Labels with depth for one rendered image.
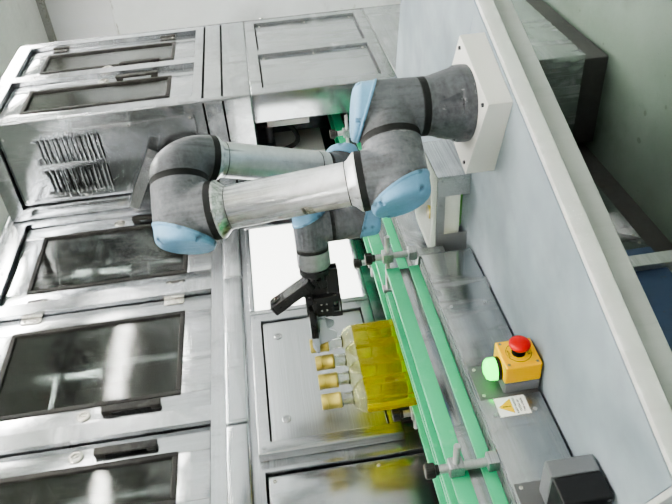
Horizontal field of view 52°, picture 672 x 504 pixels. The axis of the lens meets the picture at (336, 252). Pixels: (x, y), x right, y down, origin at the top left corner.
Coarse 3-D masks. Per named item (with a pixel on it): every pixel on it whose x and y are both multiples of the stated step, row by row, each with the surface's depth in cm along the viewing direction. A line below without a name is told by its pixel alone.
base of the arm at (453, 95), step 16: (464, 64) 134; (432, 80) 132; (448, 80) 131; (464, 80) 130; (432, 96) 131; (448, 96) 130; (464, 96) 130; (432, 112) 131; (448, 112) 131; (464, 112) 131; (432, 128) 133; (448, 128) 133; (464, 128) 132
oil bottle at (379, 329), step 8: (384, 320) 167; (344, 328) 166; (352, 328) 165; (360, 328) 165; (368, 328) 165; (376, 328) 165; (384, 328) 165; (392, 328) 165; (344, 336) 164; (352, 336) 163; (360, 336) 163; (368, 336) 163; (376, 336) 163; (384, 336) 163; (344, 344) 164
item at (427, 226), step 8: (432, 176) 160; (432, 184) 160; (432, 192) 161; (432, 200) 162; (424, 208) 183; (432, 208) 164; (416, 216) 184; (424, 216) 183; (432, 216) 165; (424, 224) 180; (432, 224) 167; (424, 232) 178; (432, 232) 168; (432, 240) 170
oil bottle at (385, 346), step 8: (392, 336) 163; (352, 344) 161; (360, 344) 161; (368, 344) 161; (376, 344) 161; (384, 344) 161; (392, 344) 160; (344, 352) 162; (352, 352) 159; (360, 352) 159; (368, 352) 159; (376, 352) 159; (384, 352) 159; (392, 352) 159; (400, 352) 159; (352, 360) 158
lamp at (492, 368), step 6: (486, 360) 131; (492, 360) 130; (498, 360) 130; (486, 366) 130; (492, 366) 130; (498, 366) 130; (486, 372) 130; (492, 372) 129; (498, 372) 129; (486, 378) 132; (492, 378) 130; (498, 378) 130
